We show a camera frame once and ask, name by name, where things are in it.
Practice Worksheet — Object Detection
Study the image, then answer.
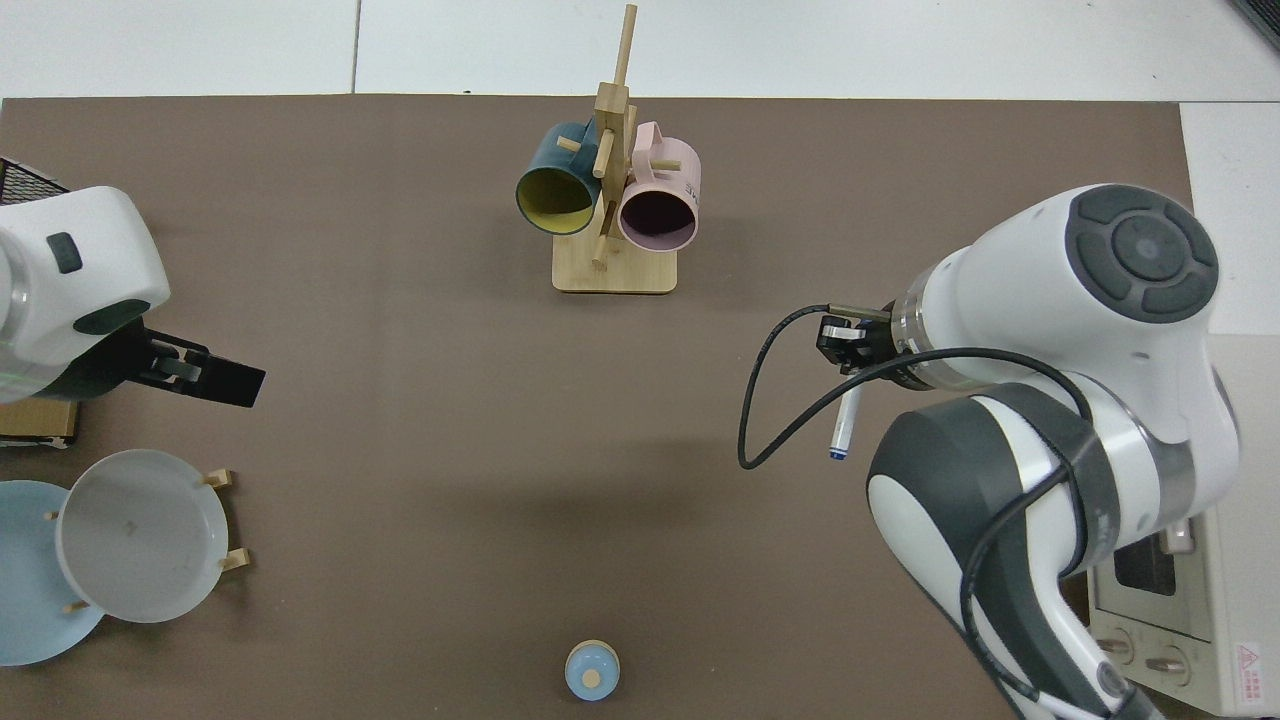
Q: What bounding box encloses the blue and white marker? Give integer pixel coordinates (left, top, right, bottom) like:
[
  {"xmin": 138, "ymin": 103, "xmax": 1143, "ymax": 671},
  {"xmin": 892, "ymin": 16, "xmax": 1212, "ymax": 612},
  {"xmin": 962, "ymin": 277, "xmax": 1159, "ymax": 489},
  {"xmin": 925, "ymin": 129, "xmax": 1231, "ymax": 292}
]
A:
[{"xmin": 828, "ymin": 383, "xmax": 864, "ymax": 462}]

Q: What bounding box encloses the wooden plate rack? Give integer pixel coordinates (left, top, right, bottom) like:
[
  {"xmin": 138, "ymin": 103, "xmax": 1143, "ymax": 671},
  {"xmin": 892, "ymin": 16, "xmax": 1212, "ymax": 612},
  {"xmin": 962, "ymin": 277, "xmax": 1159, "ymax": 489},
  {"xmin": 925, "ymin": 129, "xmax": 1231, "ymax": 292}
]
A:
[{"xmin": 45, "ymin": 468, "xmax": 251, "ymax": 614}]

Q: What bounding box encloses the dark grey flat object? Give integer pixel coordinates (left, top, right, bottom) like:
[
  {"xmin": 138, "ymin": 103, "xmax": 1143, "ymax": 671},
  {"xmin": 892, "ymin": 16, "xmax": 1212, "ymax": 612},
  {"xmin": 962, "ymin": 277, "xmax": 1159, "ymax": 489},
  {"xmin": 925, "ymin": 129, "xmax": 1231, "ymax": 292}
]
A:
[{"xmin": 1228, "ymin": 0, "xmax": 1280, "ymax": 51}]

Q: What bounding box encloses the grey plate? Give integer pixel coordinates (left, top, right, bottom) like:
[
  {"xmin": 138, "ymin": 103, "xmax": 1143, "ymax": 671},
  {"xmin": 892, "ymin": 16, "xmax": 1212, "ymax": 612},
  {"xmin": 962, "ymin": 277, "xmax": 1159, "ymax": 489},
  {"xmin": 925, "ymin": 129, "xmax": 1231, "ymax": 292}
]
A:
[{"xmin": 55, "ymin": 449, "xmax": 230, "ymax": 625}]

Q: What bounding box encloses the small blue round holder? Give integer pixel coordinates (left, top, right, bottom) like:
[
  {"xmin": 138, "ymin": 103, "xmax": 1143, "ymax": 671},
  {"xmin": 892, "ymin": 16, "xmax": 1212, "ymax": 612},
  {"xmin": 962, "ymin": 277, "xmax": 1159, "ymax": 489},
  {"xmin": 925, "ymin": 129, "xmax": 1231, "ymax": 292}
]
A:
[{"xmin": 564, "ymin": 640, "xmax": 622, "ymax": 702}]

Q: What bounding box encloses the wire basket with wooden floor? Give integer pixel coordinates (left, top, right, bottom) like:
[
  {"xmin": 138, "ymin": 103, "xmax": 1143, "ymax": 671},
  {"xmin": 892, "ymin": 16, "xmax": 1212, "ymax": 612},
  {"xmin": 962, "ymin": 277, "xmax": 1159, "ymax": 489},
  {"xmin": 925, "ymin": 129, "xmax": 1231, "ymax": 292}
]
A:
[{"xmin": 0, "ymin": 157, "xmax": 81, "ymax": 449}]

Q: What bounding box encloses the wooden cup stand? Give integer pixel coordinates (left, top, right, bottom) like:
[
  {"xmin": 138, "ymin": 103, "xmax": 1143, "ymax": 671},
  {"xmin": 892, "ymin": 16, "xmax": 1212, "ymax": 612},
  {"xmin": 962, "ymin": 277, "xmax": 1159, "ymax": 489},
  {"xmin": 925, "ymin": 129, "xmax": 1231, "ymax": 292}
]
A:
[{"xmin": 552, "ymin": 4, "xmax": 679, "ymax": 295}]

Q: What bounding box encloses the pale toaster oven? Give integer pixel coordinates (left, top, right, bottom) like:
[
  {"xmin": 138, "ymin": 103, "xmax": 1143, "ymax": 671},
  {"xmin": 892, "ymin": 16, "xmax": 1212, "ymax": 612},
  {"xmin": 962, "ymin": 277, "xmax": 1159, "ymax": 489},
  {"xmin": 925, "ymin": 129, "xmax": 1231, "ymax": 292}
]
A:
[{"xmin": 1085, "ymin": 335, "xmax": 1280, "ymax": 717}]

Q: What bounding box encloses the light blue plate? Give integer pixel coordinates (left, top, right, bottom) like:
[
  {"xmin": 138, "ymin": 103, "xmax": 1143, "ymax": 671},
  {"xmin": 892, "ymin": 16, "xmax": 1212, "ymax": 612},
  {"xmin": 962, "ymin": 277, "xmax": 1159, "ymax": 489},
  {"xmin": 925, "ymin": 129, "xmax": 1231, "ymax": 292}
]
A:
[{"xmin": 0, "ymin": 480, "xmax": 106, "ymax": 667}]

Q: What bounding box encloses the dark teal mug yellow inside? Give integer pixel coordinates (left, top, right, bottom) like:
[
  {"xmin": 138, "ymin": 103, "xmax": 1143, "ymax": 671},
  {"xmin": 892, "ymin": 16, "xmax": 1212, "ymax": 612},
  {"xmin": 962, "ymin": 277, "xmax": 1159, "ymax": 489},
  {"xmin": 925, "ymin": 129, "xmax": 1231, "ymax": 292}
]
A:
[{"xmin": 515, "ymin": 120, "xmax": 603, "ymax": 237}]

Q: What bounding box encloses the pink mug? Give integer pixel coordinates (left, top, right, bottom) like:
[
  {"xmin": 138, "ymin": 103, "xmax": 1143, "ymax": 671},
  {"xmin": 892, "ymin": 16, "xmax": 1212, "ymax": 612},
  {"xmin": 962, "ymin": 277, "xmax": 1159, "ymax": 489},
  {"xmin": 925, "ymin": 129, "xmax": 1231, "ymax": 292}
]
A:
[{"xmin": 617, "ymin": 121, "xmax": 703, "ymax": 253}]

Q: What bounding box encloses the black cable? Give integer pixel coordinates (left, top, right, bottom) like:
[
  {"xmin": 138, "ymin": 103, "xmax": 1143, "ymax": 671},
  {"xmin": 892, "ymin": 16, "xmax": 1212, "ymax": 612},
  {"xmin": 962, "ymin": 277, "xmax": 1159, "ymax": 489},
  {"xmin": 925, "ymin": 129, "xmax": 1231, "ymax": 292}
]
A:
[{"xmin": 738, "ymin": 303, "xmax": 1141, "ymax": 720}]

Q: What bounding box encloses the brown table cloth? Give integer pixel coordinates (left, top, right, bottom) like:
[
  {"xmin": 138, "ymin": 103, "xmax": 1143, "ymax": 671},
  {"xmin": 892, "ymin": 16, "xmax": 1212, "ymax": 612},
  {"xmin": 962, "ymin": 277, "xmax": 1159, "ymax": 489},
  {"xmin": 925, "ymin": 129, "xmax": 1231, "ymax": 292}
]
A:
[{"xmin": 0, "ymin": 95, "xmax": 1199, "ymax": 720}]

